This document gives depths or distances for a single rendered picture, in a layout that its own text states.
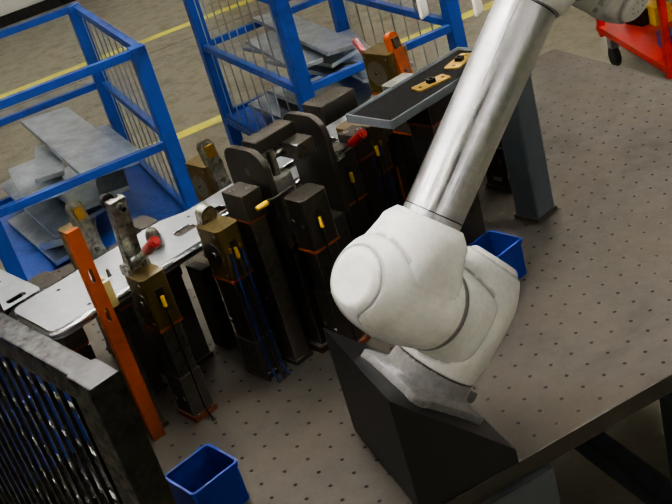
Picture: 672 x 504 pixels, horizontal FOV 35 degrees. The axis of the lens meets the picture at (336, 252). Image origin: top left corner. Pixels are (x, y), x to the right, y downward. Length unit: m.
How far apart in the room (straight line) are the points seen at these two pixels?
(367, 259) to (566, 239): 1.00
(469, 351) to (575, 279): 0.62
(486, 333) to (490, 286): 0.08
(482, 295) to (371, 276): 0.25
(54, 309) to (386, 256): 0.86
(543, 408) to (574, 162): 1.02
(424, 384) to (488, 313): 0.16
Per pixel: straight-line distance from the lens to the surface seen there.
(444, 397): 1.87
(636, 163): 2.87
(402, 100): 2.29
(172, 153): 4.30
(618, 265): 2.44
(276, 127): 2.26
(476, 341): 1.84
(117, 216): 2.10
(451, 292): 1.73
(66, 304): 2.27
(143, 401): 2.25
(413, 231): 1.68
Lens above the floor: 1.97
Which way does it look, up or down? 27 degrees down
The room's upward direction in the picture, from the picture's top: 16 degrees counter-clockwise
